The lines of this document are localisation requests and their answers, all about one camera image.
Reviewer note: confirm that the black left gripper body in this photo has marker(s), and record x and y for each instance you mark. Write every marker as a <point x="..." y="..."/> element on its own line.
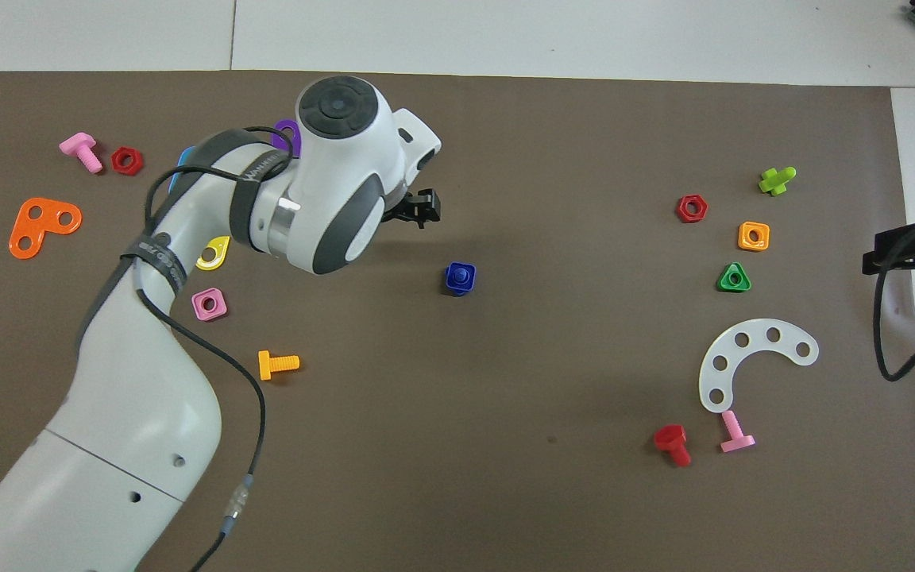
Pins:
<point x="400" y="210"/>

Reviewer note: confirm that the blue plastic screw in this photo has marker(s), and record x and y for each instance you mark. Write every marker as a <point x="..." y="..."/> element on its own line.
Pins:
<point x="464" y="274"/>

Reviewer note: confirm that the blue square plastic nut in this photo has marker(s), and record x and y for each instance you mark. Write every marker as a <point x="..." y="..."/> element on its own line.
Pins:
<point x="451" y="284"/>

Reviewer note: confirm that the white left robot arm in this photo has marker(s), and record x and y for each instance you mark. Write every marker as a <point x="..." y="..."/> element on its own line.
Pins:
<point x="132" y="397"/>

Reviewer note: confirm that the lime green cross-head screw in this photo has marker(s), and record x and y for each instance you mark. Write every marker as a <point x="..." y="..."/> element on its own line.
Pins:
<point x="777" y="180"/>

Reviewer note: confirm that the orange square plastic nut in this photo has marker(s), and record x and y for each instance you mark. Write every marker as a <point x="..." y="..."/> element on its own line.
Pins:
<point x="743" y="237"/>

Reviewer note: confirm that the green triangular plastic nut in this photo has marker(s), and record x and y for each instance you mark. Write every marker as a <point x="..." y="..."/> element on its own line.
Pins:
<point x="723" y="284"/>

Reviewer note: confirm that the orange plastic screw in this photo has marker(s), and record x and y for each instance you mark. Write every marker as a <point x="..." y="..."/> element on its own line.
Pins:
<point x="277" y="365"/>

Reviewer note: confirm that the pink square plastic nut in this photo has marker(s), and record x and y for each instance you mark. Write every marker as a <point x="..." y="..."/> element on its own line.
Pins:
<point x="198" y="304"/>

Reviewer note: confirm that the red hexagonal plastic nut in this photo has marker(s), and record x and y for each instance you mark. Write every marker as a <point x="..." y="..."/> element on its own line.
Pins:
<point x="117" y="160"/>
<point x="682" y="209"/>

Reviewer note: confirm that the pink plastic screw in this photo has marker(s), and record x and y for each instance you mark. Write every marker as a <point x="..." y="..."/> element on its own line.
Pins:
<point x="736" y="433"/>
<point x="80" y="151"/>

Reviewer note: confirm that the red plastic screw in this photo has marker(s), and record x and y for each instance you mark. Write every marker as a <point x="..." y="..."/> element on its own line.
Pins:
<point x="673" y="443"/>

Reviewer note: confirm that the purple four-hole strip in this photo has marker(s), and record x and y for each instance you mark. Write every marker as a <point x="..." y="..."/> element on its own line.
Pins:
<point x="287" y="131"/>

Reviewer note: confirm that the yellow three-hole strip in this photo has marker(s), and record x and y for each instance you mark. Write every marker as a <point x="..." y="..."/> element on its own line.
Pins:
<point x="219" y="246"/>

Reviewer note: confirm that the brown table mat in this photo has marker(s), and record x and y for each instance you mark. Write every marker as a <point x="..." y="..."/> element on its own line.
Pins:
<point x="505" y="397"/>

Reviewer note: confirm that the white curved perforated plate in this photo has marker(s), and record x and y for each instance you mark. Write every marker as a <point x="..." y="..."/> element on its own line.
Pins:
<point x="713" y="357"/>

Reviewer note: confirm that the blue two-hole strip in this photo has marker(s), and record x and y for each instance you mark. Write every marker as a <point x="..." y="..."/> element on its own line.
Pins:
<point x="185" y="161"/>

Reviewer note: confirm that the orange heart-shaped plate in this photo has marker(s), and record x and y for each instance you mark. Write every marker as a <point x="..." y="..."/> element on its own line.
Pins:
<point x="43" y="230"/>

